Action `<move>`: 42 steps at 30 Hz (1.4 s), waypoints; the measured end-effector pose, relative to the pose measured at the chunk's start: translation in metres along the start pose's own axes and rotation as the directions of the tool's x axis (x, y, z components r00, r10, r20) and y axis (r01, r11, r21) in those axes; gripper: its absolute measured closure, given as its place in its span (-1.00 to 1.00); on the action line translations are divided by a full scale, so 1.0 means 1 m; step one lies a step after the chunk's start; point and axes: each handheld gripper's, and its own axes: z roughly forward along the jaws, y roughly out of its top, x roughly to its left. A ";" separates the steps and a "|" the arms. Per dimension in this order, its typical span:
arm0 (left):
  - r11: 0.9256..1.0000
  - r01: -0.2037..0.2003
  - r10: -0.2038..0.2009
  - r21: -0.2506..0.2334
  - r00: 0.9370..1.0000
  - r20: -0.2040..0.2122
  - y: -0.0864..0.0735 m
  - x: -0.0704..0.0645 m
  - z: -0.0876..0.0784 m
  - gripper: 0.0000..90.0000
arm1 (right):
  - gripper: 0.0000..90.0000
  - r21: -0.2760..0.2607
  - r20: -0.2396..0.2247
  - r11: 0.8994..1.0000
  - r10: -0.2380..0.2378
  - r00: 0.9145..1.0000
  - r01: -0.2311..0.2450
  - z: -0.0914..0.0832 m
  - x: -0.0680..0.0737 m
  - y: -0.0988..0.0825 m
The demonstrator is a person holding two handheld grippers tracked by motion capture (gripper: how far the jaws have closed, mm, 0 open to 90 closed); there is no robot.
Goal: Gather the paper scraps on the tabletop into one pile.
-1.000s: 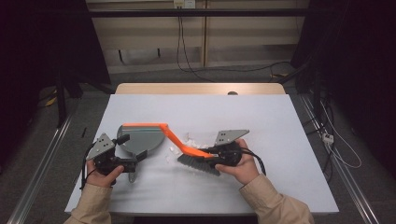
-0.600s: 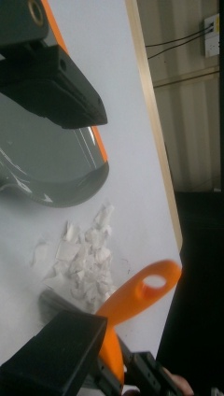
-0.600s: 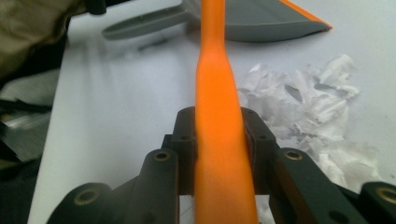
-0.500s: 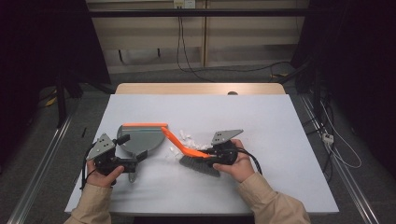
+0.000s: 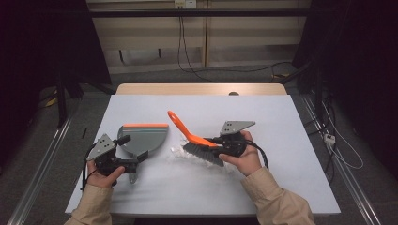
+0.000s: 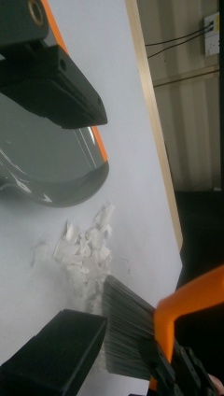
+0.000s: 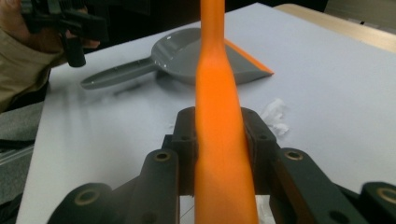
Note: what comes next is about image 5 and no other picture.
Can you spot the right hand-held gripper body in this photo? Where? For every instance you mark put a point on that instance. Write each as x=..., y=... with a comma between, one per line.
x=233, y=145

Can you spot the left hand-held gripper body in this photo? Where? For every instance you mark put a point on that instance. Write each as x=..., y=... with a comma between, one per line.
x=104, y=148

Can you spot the grey dustpan with orange lip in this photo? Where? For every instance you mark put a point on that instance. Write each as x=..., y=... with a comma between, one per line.
x=147, y=137

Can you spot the orange brush with grey bristles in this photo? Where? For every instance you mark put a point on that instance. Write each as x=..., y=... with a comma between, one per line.
x=189, y=134

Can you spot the pile of white paper scraps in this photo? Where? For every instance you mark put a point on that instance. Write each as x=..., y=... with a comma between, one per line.
x=176, y=153

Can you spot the person's right hand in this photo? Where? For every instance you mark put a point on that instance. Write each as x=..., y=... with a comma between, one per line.
x=248, y=162

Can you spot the person's left hand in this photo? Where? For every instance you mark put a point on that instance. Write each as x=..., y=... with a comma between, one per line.
x=103, y=180

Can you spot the white table mat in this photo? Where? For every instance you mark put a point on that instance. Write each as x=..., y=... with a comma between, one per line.
x=200, y=197

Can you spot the wooden table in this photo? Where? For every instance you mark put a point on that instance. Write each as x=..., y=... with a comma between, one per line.
x=187, y=89

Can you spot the black metal stand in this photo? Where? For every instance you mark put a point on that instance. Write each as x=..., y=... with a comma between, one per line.
x=61, y=100

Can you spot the black horizontal bar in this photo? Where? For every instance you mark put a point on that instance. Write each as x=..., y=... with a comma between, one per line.
x=200, y=12

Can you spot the metal floor rail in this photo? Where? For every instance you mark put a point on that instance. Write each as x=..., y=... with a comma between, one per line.
x=40, y=175
x=350, y=181

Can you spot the white wall socket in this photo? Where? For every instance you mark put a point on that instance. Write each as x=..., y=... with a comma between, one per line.
x=185, y=3

